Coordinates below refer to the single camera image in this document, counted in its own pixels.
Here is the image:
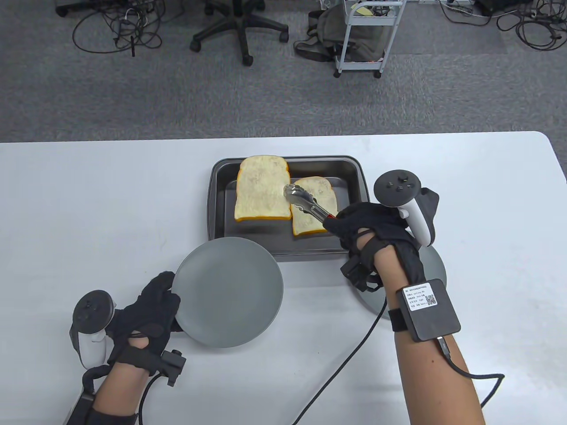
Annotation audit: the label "person's left hand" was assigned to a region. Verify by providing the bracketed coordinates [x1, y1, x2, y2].
[106, 271, 186, 386]

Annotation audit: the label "person's right hand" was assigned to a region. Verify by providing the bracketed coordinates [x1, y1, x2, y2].
[322, 202, 428, 293]

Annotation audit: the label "white toast slice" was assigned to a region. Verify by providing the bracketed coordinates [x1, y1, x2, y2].
[290, 176, 338, 237]
[234, 155, 293, 223]

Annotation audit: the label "red-handled kitchen tongs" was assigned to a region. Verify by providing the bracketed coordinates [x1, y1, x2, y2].
[283, 184, 339, 223]

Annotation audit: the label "dark metal baking tray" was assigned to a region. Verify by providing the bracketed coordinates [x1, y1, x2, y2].
[207, 155, 370, 263]

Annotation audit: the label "grey round plate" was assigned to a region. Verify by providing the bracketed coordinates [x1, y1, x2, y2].
[354, 246, 447, 317]
[171, 237, 284, 348]

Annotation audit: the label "person's right forearm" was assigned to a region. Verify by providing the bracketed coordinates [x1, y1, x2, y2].
[374, 246, 485, 425]

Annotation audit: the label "person's left forearm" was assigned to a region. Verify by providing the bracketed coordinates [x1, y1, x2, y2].
[84, 336, 151, 425]

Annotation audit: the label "black and white controller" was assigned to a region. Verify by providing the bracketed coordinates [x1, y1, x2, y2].
[70, 290, 117, 369]
[373, 170, 440, 247]

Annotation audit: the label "white utility cart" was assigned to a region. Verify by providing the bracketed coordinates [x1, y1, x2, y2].
[333, 0, 407, 79]

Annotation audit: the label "grey backpack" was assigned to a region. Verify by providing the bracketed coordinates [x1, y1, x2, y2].
[294, 7, 390, 62]

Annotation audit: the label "black office chair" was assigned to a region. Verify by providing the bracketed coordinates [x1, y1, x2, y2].
[190, 0, 289, 67]

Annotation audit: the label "black chair base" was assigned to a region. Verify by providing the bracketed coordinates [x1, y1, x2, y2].
[55, 0, 107, 17]

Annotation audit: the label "black glove cable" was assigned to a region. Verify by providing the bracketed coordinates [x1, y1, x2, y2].
[133, 374, 164, 425]
[290, 297, 505, 425]

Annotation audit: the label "black floor cable bundle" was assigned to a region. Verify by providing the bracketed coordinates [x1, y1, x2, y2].
[439, 0, 567, 51]
[72, 0, 167, 57]

